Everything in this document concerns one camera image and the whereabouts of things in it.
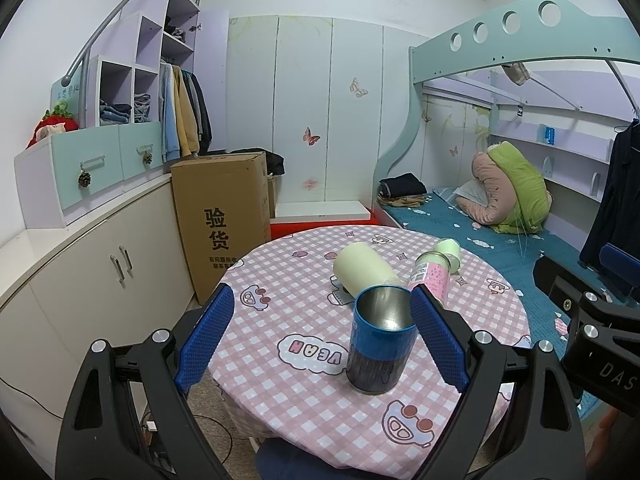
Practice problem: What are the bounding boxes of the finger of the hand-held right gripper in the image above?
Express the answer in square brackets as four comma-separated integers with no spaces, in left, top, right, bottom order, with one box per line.
[601,243,640,306]
[532,256,603,313]

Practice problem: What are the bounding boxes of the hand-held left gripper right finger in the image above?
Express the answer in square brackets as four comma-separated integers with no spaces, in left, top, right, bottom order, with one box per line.
[409,284,587,480]

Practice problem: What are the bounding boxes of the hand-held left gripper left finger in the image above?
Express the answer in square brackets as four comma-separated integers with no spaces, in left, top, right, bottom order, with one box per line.
[55,282,236,480]

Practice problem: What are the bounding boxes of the cream cup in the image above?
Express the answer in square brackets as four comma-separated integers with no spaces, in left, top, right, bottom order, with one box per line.
[333,241,402,297]

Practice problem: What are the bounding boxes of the blue and black steel cup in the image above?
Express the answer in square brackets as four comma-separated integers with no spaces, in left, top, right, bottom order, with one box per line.
[346,284,419,395]

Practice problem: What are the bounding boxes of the small pale green cup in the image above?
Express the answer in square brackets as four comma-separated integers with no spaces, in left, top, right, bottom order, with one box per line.
[433,237,462,275]

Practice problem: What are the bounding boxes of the dark navy hanging jacket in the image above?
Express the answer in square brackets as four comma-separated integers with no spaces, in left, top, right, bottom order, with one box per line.
[579,118,640,302]

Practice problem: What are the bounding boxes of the teal printed bed sheet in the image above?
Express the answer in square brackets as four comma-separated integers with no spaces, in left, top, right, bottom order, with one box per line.
[382,186,640,411]

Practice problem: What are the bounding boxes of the pink checked tablecloth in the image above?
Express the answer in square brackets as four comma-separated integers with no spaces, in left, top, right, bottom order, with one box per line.
[207,225,532,455]

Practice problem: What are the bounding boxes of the green and pink quilt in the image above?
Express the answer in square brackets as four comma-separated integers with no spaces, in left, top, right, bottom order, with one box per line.
[454,141,554,235]

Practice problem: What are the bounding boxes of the white bed shelf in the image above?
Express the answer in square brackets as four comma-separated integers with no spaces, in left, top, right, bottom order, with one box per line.
[487,124,617,202]

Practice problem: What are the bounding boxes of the white pillow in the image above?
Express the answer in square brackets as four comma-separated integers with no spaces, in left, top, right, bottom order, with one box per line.
[454,180,489,207]

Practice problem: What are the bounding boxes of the tall cardboard box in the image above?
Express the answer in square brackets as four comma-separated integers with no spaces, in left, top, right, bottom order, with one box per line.
[170,151,273,306]

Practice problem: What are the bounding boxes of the cream low cabinet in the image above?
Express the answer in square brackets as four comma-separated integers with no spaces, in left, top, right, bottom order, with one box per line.
[0,174,197,463]

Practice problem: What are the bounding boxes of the folded dark clothes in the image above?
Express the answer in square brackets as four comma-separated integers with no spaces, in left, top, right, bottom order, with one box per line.
[377,173,429,209]

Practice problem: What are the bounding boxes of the white low platform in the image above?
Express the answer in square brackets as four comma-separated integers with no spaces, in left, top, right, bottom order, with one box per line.
[273,200,372,221]

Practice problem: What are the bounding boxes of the black cloth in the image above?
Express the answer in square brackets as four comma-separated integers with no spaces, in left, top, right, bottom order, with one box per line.
[229,148,286,177]

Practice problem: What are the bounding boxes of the grey hanging cloth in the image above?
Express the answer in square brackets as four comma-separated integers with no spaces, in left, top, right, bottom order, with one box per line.
[502,62,531,86]

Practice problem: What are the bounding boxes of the teal drawer unit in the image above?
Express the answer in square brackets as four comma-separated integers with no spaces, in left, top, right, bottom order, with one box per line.
[13,122,174,230]

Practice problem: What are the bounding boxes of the yellow hanging hoodie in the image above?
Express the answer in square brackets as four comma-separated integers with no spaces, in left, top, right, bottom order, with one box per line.
[172,66,201,159]

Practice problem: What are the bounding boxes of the light blue hanging shirt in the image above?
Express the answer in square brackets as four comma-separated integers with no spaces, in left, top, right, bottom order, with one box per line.
[160,63,182,164]

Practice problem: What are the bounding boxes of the dark hanging jackets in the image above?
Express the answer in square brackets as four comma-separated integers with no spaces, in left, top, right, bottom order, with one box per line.
[181,70,214,155]

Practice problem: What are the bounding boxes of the folded grey clothes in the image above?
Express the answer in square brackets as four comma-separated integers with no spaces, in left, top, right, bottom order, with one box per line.
[132,92,153,123]

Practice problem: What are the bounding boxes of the folded jeans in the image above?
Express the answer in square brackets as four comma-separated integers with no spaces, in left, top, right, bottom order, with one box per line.
[98,100,134,125]

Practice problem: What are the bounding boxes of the red strawberry plush toy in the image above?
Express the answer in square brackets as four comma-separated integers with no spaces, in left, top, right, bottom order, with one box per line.
[26,101,81,149]

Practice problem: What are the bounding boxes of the white wardrobe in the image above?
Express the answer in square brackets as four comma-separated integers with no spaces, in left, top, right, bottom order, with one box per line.
[225,14,437,221]

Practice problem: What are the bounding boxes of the teal sign panel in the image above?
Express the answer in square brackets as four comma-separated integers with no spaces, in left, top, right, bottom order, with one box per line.
[49,73,86,116]

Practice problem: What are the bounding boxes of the lilac stepped shelf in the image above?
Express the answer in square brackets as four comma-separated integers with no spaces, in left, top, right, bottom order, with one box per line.
[84,0,231,157]

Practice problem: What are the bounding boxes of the dark clothes in cubby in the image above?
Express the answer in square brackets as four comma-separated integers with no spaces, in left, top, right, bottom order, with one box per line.
[162,16,187,44]

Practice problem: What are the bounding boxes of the grey metal handrail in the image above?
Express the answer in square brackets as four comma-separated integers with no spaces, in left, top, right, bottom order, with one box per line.
[62,0,209,92]

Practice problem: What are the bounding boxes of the black floor cable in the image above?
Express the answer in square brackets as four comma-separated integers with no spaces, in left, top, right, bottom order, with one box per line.
[0,376,67,419]

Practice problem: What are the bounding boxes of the teal bunk bed frame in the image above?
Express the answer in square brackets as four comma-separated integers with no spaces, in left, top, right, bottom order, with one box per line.
[372,0,640,231]

